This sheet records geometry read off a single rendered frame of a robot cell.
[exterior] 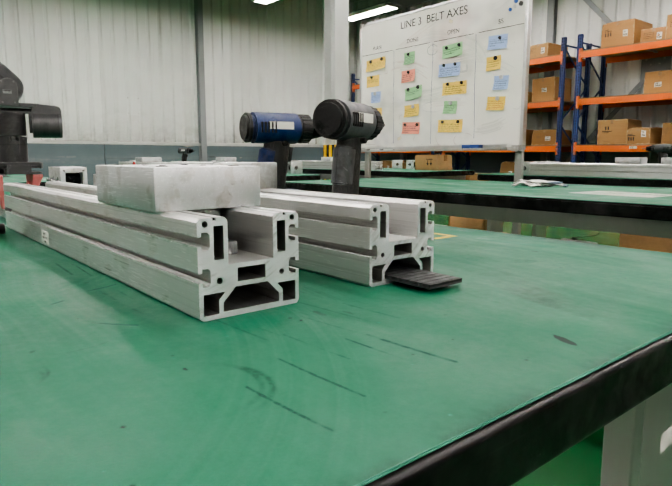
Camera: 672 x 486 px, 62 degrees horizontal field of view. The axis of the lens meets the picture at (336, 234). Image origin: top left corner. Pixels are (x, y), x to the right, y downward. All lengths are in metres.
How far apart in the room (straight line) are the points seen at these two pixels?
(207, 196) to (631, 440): 0.54
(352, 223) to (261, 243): 0.13
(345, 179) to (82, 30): 12.21
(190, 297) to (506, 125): 3.33
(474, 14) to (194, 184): 3.53
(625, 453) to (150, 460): 0.59
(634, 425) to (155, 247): 0.55
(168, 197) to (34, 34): 12.23
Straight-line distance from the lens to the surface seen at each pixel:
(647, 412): 0.77
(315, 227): 0.64
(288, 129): 1.10
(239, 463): 0.27
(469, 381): 0.36
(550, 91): 11.46
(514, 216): 2.14
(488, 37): 3.87
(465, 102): 3.91
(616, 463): 0.77
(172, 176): 0.52
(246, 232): 0.53
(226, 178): 0.55
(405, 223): 0.63
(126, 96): 13.06
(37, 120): 1.37
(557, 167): 4.18
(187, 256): 0.48
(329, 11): 9.72
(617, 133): 10.81
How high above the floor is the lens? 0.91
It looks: 8 degrees down
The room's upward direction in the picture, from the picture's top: straight up
